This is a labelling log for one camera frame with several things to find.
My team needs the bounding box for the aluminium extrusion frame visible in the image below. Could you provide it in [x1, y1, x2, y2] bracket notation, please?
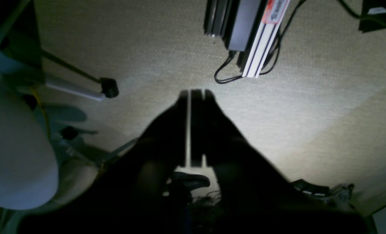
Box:
[203, 0, 291, 84]

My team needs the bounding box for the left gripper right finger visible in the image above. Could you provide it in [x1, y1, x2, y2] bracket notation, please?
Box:
[190, 89, 368, 234]

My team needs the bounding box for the chair leg with caster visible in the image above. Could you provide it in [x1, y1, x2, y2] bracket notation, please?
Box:
[41, 49, 120, 102]

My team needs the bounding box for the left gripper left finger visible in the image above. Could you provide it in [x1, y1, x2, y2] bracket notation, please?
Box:
[18, 90, 188, 234]

